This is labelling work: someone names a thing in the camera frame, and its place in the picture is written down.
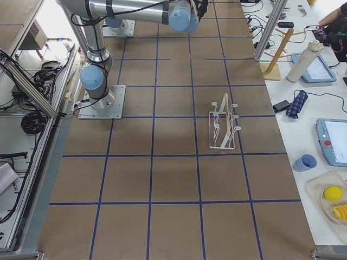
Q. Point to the black small case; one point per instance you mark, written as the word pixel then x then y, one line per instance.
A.
pixel 281 106

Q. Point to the blue teach pendant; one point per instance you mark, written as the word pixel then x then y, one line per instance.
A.
pixel 318 72
pixel 332 139

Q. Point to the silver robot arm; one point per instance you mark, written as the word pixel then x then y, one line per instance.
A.
pixel 92 21

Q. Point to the aluminium frame post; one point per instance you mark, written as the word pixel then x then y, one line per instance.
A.
pixel 272 21

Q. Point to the yellow sliced fruit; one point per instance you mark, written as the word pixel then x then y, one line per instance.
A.
pixel 340 212

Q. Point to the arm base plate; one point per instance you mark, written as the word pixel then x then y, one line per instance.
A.
pixel 110 107
pixel 118 28

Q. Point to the yellow ball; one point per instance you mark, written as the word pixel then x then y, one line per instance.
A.
pixel 333 193

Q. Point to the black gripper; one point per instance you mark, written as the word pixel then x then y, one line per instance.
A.
pixel 203 7

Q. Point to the beige side tray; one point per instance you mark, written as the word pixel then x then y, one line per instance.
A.
pixel 315 188

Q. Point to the white wire cup rack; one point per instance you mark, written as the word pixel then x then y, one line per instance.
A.
pixel 222 126

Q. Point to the dark blue cup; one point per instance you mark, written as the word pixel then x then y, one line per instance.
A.
pixel 304 163

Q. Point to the folded plaid umbrella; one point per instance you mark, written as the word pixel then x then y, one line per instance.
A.
pixel 295 107

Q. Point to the wooden mug tree stand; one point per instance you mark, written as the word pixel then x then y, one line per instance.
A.
pixel 271 71

